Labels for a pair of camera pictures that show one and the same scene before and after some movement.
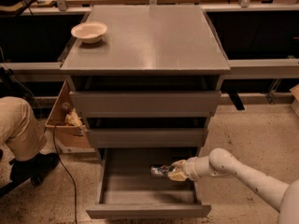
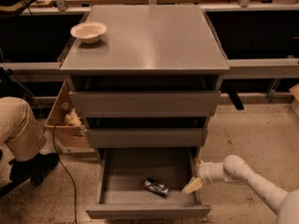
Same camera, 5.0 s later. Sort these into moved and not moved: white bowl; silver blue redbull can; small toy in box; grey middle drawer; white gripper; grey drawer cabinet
Moved: silver blue redbull can; white gripper
Not moved: small toy in box; grey drawer cabinet; white bowl; grey middle drawer
